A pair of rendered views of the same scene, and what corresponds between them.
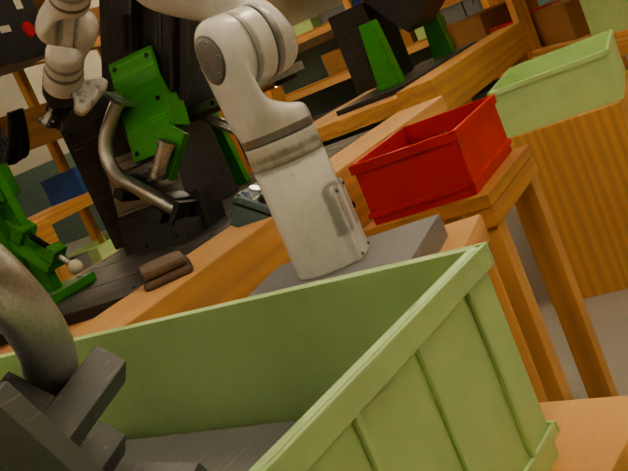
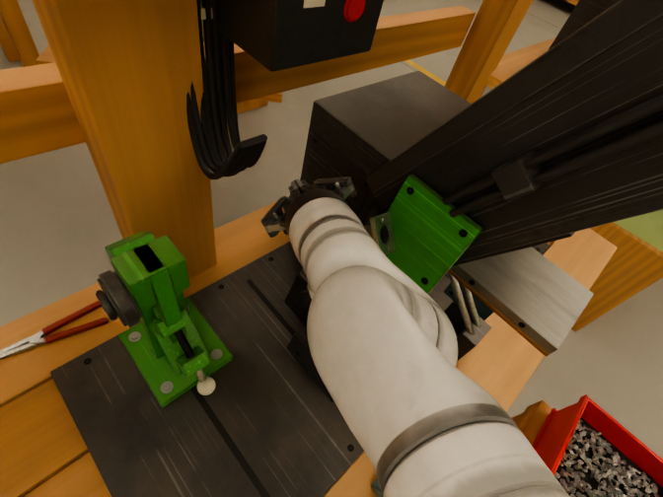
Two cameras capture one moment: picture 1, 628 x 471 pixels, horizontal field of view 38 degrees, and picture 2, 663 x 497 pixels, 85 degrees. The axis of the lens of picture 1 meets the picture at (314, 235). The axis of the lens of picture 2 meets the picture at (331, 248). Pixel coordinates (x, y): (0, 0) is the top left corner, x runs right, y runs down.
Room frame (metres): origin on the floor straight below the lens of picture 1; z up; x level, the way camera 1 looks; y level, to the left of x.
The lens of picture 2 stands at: (1.52, 0.30, 1.55)
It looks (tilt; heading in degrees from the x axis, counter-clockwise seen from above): 50 degrees down; 3
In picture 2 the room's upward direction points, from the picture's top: 18 degrees clockwise
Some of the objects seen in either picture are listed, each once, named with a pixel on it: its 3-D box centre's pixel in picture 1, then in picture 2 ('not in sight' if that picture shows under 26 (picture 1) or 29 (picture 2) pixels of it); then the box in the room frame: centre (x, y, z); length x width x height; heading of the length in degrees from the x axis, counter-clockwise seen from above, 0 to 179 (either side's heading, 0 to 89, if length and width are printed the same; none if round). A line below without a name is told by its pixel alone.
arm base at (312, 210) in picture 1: (306, 201); not in sight; (1.11, -0.01, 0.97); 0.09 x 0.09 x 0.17; 73
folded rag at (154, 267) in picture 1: (165, 268); not in sight; (1.41, 0.23, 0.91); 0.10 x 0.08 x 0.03; 8
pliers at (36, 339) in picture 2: not in sight; (54, 331); (1.69, 0.72, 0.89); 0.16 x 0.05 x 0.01; 144
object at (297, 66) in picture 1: (215, 105); (472, 244); (2.01, 0.09, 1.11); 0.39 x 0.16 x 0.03; 59
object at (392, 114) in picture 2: (149, 152); (379, 179); (2.15, 0.28, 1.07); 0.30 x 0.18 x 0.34; 149
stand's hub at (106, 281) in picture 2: not in sight; (115, 301); (1.68, 0.54, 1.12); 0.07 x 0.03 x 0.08; 59
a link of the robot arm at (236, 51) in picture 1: (253, 79); not in sight; (1.11, -0.01, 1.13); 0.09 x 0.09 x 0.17; 30
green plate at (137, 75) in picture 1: (151, 101); (416, 248); (1.90, 0.20, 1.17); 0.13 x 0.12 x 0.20; 149
